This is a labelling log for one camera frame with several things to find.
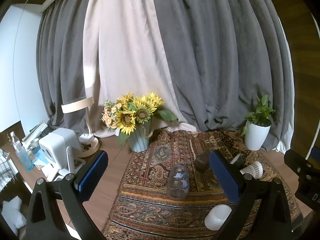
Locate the white desk lamp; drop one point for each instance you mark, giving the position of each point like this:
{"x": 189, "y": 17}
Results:
{"x": 77, "y": 105}

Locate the beige curtain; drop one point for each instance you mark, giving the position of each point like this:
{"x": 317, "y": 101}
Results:
{"x": 125, "y": 55}

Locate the blue ribbed vase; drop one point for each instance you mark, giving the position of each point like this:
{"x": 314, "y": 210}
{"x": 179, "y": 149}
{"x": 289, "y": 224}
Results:
{"x": 138, "y": 140}

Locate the striped cloth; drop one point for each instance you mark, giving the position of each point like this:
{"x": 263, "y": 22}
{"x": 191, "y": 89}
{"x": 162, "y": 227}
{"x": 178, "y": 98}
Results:
{"x": 6, "y": 172}

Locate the grey curtain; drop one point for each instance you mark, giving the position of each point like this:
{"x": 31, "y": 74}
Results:
{"x": 220, "y": 55}
{"x": 62, "y": 67}

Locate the patterned table cloth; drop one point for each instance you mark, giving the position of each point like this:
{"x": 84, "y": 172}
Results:
{"x": 150, "y": 205}

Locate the white charger plug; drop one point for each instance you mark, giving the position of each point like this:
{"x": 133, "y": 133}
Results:
{"x": 86, "y": 138}

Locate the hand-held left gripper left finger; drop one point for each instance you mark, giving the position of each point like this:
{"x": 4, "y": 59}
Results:
{"x": 90, "y": 176}

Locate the white plant pot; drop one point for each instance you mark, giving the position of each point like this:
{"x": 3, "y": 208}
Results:
{"x": 256, "y": 136}

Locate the clear glass cup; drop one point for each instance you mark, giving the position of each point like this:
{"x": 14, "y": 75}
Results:
{"x": 178, "y": 182}

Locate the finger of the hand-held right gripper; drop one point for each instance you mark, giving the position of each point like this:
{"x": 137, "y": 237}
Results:
{"x": 298, "y": 163}

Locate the white box appliance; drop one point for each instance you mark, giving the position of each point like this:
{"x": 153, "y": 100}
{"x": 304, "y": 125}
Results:
{"x": 56, "y": 145}

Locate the dark brown cup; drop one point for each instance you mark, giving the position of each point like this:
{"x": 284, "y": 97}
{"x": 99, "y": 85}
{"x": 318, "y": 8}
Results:
{"x": 203, "y": 161}

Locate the sunflower bouquet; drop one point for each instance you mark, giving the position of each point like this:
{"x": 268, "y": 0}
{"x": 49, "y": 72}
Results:
{"x": 135, "y": 115}

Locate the star-shaped pillow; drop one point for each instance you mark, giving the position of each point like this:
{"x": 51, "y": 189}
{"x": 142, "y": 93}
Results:
{"x": 13, "y": 213}

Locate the white cabinet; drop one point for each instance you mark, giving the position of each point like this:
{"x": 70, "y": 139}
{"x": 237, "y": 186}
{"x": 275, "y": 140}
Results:
{"x": 17, "y": 67}

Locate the white plastic cup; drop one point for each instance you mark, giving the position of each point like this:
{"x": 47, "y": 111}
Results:
{"x": 216, "y": 217}

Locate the blue liquid bottle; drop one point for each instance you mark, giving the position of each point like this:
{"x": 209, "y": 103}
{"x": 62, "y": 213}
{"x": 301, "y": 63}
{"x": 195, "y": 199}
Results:
{"x": 23, "y": 156}

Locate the green pot plant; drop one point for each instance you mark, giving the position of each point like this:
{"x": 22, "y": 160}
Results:
{"x": 261, "y": 112}

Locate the checked paper cup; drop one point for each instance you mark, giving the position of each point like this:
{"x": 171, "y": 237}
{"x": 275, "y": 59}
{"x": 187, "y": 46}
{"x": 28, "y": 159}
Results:
{"x": 253, "y": 170}

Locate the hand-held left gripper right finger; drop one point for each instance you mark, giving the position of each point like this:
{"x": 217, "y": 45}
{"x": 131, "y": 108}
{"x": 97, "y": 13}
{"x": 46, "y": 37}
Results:
{"x": 226, "y": 177}

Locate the black and white cup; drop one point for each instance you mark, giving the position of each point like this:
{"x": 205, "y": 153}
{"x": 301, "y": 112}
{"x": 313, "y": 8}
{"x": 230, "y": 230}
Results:
{"x": 237, "y": 160}

